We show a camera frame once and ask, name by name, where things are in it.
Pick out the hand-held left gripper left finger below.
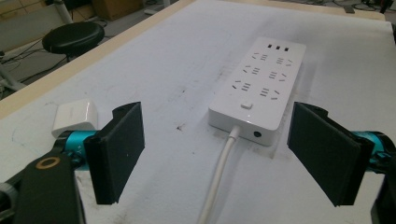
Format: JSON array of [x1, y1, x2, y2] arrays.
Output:
[[56, 101, 146, 205]]

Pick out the black floor cable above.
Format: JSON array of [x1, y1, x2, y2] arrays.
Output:
[[0, 38, 68, 84]]

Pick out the white power strip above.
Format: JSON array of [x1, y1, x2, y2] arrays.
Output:
[[207, 36, 307, 147]]

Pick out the white charger adapter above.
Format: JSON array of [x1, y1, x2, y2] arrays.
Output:
[[50, 98, 99, 139]]

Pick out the black round stool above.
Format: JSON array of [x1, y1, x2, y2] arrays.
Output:
[[41, 21, 106, 63]]

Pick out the grey white board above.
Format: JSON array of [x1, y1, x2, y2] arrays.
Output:
[[0, 4, 64, 53]]

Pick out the white power strip cable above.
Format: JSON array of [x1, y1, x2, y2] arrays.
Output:
[[195, 124, 243, 224]]

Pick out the brown cardboard box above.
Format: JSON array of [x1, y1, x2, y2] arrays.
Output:
[[91, 0, 145, 21]]

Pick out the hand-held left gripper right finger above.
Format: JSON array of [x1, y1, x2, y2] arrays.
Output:
[[286, 101, 389, 208]]

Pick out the white metal stand leg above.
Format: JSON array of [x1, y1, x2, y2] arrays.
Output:
[[53, 0, 75, 25]]

